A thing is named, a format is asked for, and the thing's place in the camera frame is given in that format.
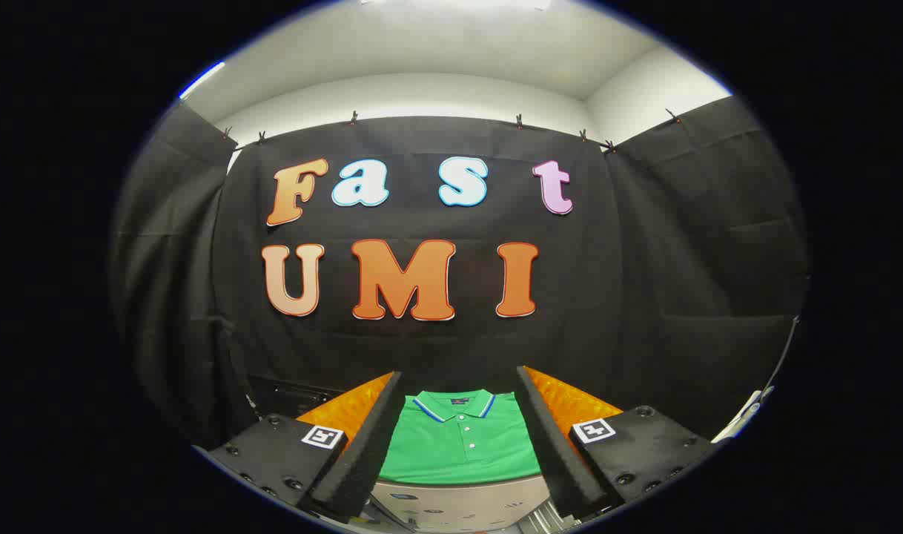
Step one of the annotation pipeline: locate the thin dark cable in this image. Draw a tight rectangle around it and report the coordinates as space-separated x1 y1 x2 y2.
761 315 801 394

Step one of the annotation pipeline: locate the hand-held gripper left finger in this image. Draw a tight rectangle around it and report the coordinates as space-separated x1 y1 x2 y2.
192 371 406 524

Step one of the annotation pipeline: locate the green polo shirt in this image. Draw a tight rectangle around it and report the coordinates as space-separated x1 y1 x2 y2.
377 389 543 487

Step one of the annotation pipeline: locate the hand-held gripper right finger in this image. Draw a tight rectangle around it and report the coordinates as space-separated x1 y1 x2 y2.
515 365 721 521

